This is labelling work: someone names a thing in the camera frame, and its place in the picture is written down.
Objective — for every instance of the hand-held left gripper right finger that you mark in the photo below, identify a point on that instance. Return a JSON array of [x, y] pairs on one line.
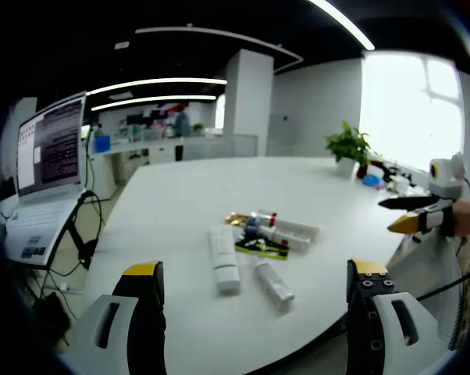
[[371, 320]]

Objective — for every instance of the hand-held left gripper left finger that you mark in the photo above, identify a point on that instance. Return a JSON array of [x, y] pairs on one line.
[[141, 312]]

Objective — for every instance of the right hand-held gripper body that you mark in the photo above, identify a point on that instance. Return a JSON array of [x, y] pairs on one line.
[[446, 183]]

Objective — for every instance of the large white skincare tube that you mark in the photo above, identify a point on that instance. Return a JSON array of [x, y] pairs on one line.
[[224, 261]]

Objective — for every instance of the red collar skincare pump bottle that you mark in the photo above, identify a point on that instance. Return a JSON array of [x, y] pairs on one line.
[[297, 227]]

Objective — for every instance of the black green skincare sachet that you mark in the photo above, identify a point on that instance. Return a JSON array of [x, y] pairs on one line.
[[266, 252]]

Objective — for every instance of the gold skincare sachet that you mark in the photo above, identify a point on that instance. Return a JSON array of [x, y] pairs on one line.
[[235, 219]]

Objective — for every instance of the blue storage bin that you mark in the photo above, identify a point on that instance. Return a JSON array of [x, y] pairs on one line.
[[102, 143]]

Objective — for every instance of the person's right hand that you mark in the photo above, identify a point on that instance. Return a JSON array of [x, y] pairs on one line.
[[469, 216]]

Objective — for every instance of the small blue object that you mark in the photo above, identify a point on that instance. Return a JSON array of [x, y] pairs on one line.
[[371, 179]]

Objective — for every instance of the dark red pot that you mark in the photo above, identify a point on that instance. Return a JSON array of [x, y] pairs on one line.
[[362, 170]]

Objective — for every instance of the white power adapter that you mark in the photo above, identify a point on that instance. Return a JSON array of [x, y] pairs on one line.
[[65, 287]]

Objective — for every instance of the green potted plant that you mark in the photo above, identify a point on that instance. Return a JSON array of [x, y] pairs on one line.
[[350, 144]]

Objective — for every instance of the black laptop stand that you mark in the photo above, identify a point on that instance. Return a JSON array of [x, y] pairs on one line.
[[73, 220]]

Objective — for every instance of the white background counter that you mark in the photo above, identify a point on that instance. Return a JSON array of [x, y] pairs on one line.
[[204, 150]]

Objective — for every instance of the white laptop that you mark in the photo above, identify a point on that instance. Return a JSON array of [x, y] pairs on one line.
[[59, 148]]

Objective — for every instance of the long ceiling light strip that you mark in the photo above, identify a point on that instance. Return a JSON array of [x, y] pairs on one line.
[[348, 23], [161, 81], [157, 99]]

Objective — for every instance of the small background plant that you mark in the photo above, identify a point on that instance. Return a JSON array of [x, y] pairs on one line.
[[198, 127]]

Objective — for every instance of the curved ceiling rail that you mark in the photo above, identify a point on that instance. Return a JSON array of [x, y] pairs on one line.
[[219, 33]]

